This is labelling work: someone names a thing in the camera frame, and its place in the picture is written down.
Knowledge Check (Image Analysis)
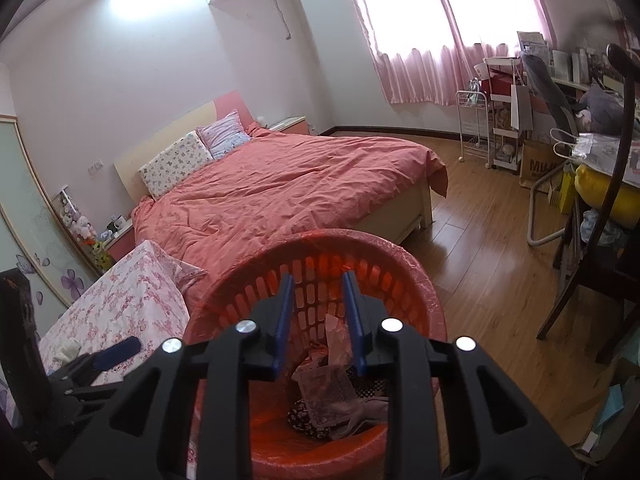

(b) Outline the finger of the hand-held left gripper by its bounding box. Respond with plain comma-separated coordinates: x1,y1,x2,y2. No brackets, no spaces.
47,336,142,400

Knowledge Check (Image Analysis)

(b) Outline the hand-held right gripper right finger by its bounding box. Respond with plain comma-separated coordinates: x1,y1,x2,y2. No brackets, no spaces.
342,271,583,480

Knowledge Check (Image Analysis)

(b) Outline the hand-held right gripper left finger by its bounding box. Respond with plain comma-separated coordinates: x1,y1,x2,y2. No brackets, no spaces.
55,274,296,480

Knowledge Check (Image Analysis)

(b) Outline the pink translucent wrapper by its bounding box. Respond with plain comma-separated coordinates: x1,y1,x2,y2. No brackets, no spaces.
306,312,352,367

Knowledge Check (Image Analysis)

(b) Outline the red plastic laundry basket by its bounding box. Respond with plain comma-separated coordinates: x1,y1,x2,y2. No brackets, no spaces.
182,229,448,480

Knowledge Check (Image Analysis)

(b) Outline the grey pink bag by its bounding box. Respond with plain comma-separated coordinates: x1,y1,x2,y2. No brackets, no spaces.
327,395,391,442

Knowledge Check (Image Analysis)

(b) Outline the black and white patterned wrapper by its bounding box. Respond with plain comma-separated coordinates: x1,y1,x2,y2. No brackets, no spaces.
286,399,323,438

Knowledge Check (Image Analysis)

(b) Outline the nightstand with pink drawer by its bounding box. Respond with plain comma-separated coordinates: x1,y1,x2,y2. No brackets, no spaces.
102,220,136,263

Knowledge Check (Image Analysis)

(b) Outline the plush toy bouquet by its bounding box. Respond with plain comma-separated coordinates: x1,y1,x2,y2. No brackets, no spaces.
54,187,113,273

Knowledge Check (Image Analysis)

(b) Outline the bed with red cover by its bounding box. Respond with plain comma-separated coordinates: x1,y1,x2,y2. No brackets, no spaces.
131,127,448,301

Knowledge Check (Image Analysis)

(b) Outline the wardrobe with purple flower decals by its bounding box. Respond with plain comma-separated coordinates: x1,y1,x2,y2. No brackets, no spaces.
0,62,108,311

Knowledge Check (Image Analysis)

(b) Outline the white patterned pillow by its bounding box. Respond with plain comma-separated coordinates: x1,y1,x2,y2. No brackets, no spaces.
138,130,215,200

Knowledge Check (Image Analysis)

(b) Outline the pink and blue pillow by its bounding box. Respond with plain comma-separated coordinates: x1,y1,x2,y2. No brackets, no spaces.
196,110,251,158

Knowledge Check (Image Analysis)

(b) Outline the nightstand with cream top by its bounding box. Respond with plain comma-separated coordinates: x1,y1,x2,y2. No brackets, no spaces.
270,115,309,135

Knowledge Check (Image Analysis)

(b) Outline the cream and pink headboard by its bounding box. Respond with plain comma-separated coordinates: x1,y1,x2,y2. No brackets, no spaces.
114,91,251,196

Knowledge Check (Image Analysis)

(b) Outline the brown paper bag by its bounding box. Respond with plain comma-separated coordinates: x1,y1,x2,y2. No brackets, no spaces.
519,139,568,195

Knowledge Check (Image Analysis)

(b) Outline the yellow box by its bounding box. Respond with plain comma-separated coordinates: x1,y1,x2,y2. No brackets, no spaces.
557,170,580,216

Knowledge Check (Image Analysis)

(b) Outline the pink sheer curtain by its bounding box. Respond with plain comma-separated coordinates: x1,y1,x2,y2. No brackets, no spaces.
337,0,468,107
425,0,557,61

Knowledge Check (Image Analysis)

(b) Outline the light blue plastic bag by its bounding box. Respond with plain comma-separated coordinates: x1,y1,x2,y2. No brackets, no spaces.
582,210,626,247

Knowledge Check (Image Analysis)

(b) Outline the light blue paper sheet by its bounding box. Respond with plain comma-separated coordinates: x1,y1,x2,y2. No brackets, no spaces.
590,382,640,441

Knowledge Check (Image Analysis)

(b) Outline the red box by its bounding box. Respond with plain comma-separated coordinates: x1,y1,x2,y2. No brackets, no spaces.
487,72,518,103

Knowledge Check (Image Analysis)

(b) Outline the yellow cushion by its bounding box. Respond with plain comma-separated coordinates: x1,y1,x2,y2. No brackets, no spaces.
574,164,640,217

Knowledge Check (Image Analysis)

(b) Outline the white shelf cart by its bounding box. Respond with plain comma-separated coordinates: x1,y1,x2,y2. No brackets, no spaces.
482,56,532,175

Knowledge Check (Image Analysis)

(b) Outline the grey office chair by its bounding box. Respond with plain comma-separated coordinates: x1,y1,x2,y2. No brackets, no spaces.
520,52,578,136

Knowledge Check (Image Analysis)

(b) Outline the grey plush toy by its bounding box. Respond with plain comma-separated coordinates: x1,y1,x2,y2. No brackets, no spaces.
574,82,640,136

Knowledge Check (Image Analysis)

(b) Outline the row of standing books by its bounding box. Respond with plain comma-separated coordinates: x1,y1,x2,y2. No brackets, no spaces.
517,30,608,86

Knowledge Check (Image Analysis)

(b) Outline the dark wooden chair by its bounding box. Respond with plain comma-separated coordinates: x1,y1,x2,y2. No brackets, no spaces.
537,44,640,366

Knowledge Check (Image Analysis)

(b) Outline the beige bed frame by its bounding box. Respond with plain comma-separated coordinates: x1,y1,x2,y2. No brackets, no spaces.
357,177,435,247

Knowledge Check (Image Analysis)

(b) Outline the white tubular frame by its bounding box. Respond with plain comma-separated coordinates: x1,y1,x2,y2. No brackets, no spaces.
527,162,573,248

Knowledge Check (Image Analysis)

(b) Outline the white wire trolley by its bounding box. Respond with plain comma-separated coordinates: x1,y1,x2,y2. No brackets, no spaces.
455,77,493,167

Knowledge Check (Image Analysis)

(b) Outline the printed bag with white handles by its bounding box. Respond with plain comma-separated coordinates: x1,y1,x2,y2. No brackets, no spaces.
550,127,640,177

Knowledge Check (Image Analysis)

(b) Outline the white air conditioner hose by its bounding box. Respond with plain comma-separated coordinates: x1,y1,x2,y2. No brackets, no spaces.
270,0,295,42

